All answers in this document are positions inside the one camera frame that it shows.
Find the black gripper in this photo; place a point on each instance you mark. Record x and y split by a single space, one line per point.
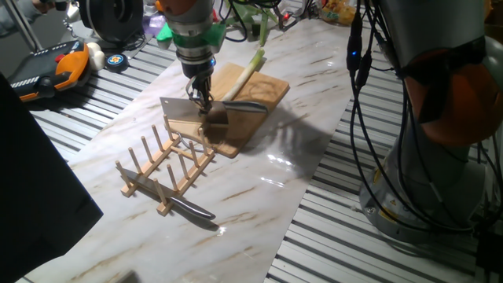
199 71

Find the steel cleaver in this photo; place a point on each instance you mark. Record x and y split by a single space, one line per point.
181 110

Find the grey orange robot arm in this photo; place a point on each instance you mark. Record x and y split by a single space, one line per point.
432 39

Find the bag of green scallions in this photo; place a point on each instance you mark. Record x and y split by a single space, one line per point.
263 33

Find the bare person hand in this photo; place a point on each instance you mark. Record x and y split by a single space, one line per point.
43 4

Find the wooden cutting board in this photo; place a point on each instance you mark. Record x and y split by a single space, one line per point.
259 94

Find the purple plastic piece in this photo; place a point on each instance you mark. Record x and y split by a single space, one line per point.
153 23

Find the wooden peg knife rack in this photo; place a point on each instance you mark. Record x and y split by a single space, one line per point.
184 178

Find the pointed steel kitchen knife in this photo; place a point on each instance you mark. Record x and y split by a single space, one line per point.
188 206

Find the white rounded object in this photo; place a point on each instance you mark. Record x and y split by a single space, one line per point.
96 55

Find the black round spool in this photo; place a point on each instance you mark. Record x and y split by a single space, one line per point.
114 17

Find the white marble pattern mat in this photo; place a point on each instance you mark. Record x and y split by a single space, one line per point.
255 204

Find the black orange teach pendant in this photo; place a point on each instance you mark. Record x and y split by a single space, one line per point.
51 70

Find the yellow snack bag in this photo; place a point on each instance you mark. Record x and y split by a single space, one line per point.
338 13

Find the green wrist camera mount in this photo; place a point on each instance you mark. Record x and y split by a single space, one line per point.
215 37

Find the upright aluminium post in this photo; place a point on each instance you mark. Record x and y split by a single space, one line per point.
23 24

